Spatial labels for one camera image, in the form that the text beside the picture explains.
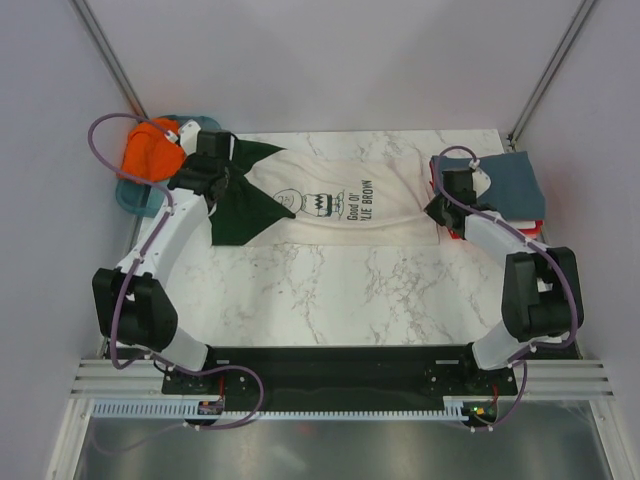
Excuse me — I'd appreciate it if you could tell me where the white and green t shirt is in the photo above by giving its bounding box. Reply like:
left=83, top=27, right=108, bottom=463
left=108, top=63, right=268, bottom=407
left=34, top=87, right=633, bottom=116
left=210, top=140, right=439, bottom=247

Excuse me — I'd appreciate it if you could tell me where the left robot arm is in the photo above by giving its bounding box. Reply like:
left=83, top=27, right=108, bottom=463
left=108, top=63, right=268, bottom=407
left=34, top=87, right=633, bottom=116
left=92, top=121, right=235, bottom=393

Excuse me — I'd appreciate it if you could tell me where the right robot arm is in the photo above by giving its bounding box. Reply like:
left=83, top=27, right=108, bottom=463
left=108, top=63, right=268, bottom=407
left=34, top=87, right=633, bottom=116
left=425, top=168, right=584, bottom=394

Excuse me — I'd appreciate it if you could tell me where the folded grey-blue t shirt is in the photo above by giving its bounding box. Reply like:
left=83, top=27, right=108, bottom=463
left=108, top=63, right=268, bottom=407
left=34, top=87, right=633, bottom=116
left=424, top=152, right=546, bottom=222

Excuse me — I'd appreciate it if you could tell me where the orange crumpled t shirt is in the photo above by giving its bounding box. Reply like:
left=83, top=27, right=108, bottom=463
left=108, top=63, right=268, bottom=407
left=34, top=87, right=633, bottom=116
left=120, top=122, right=186, bottom=183

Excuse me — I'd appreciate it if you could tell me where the folded white t shirt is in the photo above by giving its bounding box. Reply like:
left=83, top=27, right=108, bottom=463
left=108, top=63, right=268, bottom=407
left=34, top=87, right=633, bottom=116
left=511, top=220, right=543, bottom=237

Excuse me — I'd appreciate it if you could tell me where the teal plastic bin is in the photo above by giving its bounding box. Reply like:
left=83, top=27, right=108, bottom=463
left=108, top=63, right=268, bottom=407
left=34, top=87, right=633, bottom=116
left=115, top=115, right=220, bottom=218

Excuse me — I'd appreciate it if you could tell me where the folded red t shirt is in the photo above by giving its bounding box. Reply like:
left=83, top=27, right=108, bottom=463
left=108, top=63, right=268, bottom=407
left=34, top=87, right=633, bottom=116
left=428, top=159, right=544, bottom=241

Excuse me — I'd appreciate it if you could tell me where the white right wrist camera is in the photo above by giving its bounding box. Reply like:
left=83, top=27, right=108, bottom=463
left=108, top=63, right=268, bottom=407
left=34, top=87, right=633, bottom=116
left=469, top=160, right=491, bottom=197

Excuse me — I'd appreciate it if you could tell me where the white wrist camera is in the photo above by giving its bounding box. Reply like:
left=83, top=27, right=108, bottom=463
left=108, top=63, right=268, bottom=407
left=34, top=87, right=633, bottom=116
left=179, top=119, right=201, bottom=156
left=469, top=160, right=491, bottom=197

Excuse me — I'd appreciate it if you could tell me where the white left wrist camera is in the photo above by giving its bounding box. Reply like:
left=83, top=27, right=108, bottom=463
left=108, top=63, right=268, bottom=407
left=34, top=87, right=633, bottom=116
left=179, top=119, right=201, bottom=156

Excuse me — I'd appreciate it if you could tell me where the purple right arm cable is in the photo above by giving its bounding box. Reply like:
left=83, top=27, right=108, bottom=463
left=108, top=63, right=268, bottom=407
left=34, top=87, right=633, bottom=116
left=435, top=145, right=586, bottom=361

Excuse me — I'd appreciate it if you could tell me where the left aluminium frame post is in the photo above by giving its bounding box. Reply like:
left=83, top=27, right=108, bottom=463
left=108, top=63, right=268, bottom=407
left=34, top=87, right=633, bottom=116
left=69, top=0, right=147, bottom=117

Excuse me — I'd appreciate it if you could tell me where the aluminium frame post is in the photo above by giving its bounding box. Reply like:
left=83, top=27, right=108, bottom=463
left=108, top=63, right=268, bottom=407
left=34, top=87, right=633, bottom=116
left=501, top=0, right=600, bottom=151
left=69, top=0, right=147, bottom=117

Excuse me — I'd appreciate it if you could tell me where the right aluminium frame post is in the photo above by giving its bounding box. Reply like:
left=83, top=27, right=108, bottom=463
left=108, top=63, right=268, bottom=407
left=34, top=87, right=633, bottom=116
left=501, top=0, right=600, bottom=151

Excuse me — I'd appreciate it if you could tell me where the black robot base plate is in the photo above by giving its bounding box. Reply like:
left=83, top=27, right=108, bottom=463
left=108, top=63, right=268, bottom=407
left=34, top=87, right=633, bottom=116
left=162, top=345, right=517, bottom=411

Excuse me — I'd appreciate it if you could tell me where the white slotted cable duct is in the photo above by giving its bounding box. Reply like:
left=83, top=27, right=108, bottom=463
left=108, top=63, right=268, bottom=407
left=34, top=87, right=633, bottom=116
left=91, top=397, right=497, bottom=421

